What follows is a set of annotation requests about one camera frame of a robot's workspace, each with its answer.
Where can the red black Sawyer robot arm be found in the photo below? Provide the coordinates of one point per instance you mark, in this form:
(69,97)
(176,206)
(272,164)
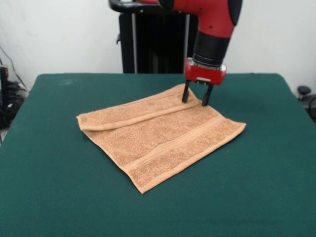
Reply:
(214,27)

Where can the black electronics box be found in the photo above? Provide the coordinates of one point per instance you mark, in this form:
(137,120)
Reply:
(3,81)

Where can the dark green table cloth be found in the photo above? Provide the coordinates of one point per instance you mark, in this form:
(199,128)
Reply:
(74,197)

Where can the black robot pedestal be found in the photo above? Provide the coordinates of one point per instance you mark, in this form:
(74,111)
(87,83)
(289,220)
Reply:
(158,44)

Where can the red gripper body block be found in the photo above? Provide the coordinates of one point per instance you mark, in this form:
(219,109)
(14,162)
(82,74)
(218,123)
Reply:
(205,75)

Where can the tan terry towel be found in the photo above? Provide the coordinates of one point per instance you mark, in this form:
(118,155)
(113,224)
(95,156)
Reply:
(163,140)

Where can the black office chair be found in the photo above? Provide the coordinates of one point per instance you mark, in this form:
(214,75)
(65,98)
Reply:
(308,98)

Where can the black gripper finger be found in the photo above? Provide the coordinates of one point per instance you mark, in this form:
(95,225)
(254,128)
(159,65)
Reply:
(185,92)
(207,96)

